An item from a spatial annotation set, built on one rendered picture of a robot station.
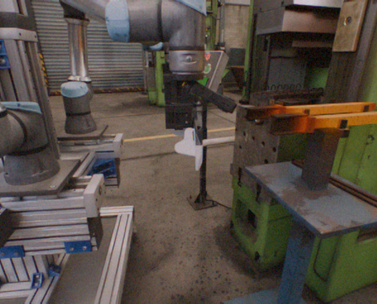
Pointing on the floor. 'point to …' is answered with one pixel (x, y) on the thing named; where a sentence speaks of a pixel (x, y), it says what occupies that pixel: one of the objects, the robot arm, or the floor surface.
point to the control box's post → (203, 147)
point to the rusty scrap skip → (238, 75)
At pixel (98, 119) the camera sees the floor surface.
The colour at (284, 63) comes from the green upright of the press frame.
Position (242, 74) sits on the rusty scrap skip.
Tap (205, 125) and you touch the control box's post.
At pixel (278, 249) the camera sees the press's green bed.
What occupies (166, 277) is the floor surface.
